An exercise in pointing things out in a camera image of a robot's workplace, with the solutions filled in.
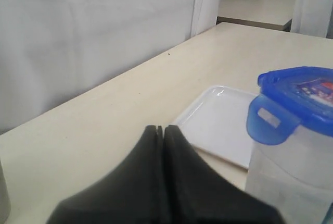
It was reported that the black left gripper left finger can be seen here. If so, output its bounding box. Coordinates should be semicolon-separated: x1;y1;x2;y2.
47;126;168;223

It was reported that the white rectangular plastic tray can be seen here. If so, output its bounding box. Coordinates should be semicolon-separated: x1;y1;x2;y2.
172;85;256;169

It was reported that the blue plastic lid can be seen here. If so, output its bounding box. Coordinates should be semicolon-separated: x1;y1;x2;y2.
246;66;332;145

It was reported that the stainless steel cup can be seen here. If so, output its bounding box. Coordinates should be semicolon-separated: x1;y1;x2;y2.
0;166;11;223

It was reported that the clear plastic tall container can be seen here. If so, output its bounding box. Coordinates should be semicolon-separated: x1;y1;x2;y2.
245;126;332;223

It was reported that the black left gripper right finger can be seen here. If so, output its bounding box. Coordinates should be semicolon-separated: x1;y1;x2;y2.
163;126;285;223

